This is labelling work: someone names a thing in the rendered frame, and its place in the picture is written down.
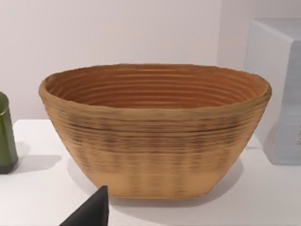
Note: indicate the green bottle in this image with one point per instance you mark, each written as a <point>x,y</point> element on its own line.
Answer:
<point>5,141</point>

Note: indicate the woven brown basket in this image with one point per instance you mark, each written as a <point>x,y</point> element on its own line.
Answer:
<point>155,141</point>

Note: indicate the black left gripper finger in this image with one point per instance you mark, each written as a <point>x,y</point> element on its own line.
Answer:
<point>94,209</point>

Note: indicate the pale grey box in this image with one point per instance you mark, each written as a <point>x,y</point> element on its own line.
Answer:
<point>279,94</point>

